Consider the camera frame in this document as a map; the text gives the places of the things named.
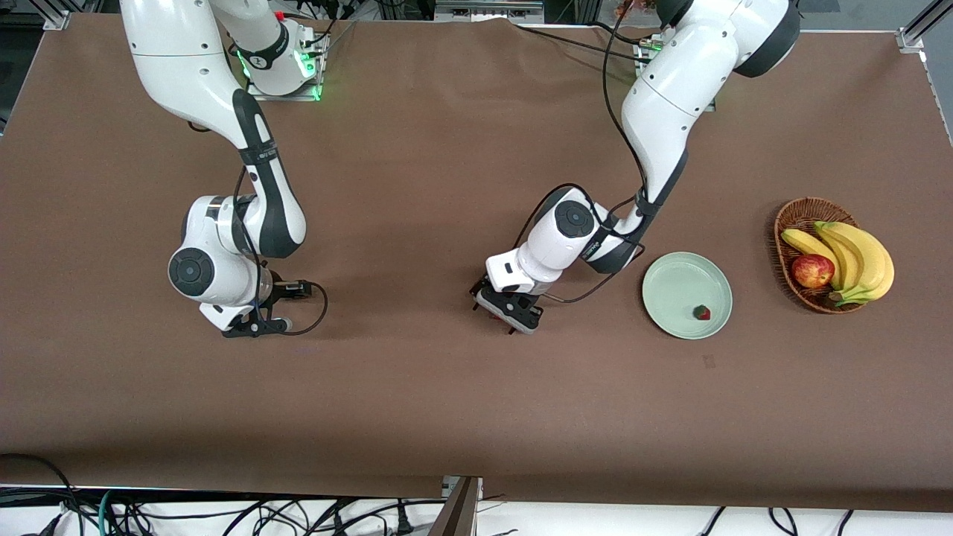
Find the light green round plate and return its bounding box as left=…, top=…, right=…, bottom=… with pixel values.
left=642, top=252, right=733, bottom=341

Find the brown table cover mat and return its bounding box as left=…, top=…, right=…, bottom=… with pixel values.
left=0, top=13, right=953, bottom=513

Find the brown wooden beam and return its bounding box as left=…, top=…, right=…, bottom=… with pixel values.
left=428, top=476, right=481, bottom=536

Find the grey metal equipment box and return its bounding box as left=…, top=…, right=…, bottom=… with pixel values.
left=434, top=0, right=546, bottom=23

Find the brown wicker basket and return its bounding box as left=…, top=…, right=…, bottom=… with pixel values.
left=774, top=197, right=868, bottom=315

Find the red yellow apple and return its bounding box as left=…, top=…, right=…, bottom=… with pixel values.
left=791, top=253, right=836, bottom=290

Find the yellow banana bunch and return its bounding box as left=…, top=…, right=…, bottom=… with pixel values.
left=780, top=220, right=896, bottom=307

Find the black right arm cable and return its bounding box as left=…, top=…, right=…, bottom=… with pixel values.
left=188, top=119, right=329, bottom=336

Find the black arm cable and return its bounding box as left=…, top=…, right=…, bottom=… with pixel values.
left=188, top=119, right=329, bottom=336
left=512, top=0, right=648, bottom=304

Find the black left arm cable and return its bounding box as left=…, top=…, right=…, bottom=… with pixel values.
left=512, top=0, right=648, bottom=304

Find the thick black cable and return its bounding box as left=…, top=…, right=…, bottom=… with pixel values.
left=0, top=453, right=84, bottom=536

